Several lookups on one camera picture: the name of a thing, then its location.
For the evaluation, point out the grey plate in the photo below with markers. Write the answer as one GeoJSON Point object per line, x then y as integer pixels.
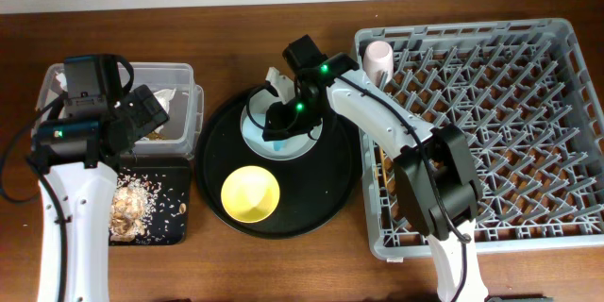
{"type": "Point", "coordinates": [296, 146]}

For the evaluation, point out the white paper napkin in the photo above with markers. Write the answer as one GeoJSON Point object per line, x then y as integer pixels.
{"type": "Point", "coordinates": [164, 97]}

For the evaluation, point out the wooden chopstick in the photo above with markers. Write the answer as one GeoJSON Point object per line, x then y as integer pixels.
{"type": "Point", "coordinates": [385, 168]}

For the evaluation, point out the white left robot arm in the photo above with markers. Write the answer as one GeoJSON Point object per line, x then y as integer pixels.
{"type": "Point", "coordinates": [76, 161]}

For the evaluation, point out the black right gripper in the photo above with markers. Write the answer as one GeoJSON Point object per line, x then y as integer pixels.
{"type": "Point", "coordinates": [286, 123]}

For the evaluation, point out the pink cup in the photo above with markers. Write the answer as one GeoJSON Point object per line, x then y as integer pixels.
{"type": "Point", "coordinates": [378, 62]}

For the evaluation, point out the clear plastic waste bin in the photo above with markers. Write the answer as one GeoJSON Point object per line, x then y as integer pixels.
{"type": "Point", "coordinates": [174, 104]}

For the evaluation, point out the round black serving tray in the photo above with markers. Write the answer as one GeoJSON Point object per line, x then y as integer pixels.
{"type": "Point", "coordinates": [313, 188]}

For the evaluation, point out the yellow bowl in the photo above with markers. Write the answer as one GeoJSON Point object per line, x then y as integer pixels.
{"type": "Point", "coordinates": [250, 194]}

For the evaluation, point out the food scraps pile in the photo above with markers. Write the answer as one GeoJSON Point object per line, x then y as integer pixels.
{"type": "Point", "coordinates": [147, 212]}

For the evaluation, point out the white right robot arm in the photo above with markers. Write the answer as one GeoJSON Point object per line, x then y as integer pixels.
{"type": "Point", "coordinates": [436, 181]}

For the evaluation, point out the grey dishwasher rack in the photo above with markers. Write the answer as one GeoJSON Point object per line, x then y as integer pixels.
{"type": "Point", "coordinates": [522, 94]}

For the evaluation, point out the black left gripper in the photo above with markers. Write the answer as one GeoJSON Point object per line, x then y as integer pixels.
{"type": "Point", "coordinates": [142, 114]}

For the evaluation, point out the black rectangular food tray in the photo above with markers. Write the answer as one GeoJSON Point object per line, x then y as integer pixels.
{"type": "Point", "coordinates": [172, 171]}

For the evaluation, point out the light blue cup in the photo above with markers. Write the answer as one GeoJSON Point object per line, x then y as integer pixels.
{"type": "Point", "coordinates": [278, 145]}

